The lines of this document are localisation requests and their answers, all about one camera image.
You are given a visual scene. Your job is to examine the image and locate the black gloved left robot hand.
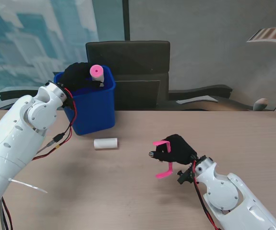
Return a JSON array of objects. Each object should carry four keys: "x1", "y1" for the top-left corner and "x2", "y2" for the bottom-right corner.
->
[{"x1": 60, "y1": 62, "x2": 105, "y2": 92}]

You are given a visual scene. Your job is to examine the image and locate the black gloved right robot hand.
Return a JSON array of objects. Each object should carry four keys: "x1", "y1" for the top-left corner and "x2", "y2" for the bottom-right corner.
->
[{"x1": 148, "y1": 134, "x2": 198, "y2": 166}]

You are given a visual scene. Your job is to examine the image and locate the used white lint roll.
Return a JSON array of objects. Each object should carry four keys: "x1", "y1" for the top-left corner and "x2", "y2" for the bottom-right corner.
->
[{"x1": 89, "y1": 64, "x2": 105, "y2": 83}]

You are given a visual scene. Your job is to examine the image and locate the pink lint roller handle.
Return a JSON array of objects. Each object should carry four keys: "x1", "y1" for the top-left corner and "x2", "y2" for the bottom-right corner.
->
[{"x1": 152, "y1": 140, "x2": 173, "y2": 179}]

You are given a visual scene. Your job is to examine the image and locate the new white lint refill roll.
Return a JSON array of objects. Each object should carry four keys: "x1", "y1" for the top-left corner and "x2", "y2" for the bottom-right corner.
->
[{"x1": 94, "y1": 138, "x2": 119, "y2": 150}]

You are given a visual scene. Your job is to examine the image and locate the blue plastic bin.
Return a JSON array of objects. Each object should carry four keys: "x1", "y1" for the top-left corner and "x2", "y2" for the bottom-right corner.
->
[{"x1": 53, "y1": 66, "x2": 116, "y2": 136}]

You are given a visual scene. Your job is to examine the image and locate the black office chair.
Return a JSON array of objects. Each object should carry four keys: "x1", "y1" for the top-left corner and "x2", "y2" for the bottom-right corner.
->
[{"x1": 85, "y1": 40, "x2": 171, "y2": 111}]

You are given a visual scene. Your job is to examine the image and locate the white paper sheet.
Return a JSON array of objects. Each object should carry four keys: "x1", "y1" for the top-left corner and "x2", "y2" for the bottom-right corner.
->
[{"x1": 176, "y1": 95, "x2": 219, "y2": 105}]

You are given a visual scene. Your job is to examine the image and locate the dark curved low platform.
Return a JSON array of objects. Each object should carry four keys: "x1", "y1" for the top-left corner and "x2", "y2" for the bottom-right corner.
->
[
  {"x1": 168, "y1": 84, "x2": 256, "y2": 111},
  {"x1": 0, "y1": 86, "x2": 45, "y2": 110}
]

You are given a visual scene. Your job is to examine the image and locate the round beige knob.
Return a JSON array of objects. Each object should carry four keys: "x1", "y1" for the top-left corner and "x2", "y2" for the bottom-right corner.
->
[{"x1": 252, "y1": 97, "x2": 269, "y2": 111}]

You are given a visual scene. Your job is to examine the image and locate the curved wooden shelf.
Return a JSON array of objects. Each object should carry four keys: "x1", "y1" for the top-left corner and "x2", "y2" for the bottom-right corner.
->
[{"x1": 246, "y1": 27, "x2": 276, "y2": 46}]

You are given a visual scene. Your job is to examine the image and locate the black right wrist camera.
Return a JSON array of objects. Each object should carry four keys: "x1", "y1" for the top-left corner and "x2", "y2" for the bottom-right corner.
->
[{"x1": 177, "y1": 165, "x2": 196, "y2": 185}]

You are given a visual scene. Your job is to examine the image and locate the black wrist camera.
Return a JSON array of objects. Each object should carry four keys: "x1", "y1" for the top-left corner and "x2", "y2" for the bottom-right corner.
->
[
  {"x1": 62, "y1": 97, "x2": 75, "y2": 111},
  {"x1": 177, "y1": 165, "x2": 196, "y2": 185}
]

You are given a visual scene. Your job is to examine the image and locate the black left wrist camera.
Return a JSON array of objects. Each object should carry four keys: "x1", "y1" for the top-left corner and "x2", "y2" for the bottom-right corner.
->
[{"x1": 62, "y1": 97, "x2": 75, "y2": 111}]

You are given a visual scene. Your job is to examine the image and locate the red black right arm cables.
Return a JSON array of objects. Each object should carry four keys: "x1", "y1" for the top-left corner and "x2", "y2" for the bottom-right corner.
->
[{"x1": 192, "y1": 160, "x2": 221, "y2": 230}]

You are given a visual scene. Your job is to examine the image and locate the red black arm cables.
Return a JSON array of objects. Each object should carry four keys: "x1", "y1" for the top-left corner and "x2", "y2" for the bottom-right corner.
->
[
  {"x1": 0, "y1": 88, "x2": 77, "y2": 230},
  {"x1": 192, "y1": 160, "x2": 221, "y2": 230}
]

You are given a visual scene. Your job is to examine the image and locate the red black left arm cables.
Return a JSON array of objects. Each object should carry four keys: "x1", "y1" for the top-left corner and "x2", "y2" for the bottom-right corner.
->
[{"x1": 0, "y1": 88, "x2": 77, "y2": 230}]

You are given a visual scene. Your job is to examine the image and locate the black window post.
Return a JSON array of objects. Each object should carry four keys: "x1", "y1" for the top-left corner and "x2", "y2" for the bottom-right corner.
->
[{"x1": 122, "y1": 0, "x2": 131, "y2": 41}]

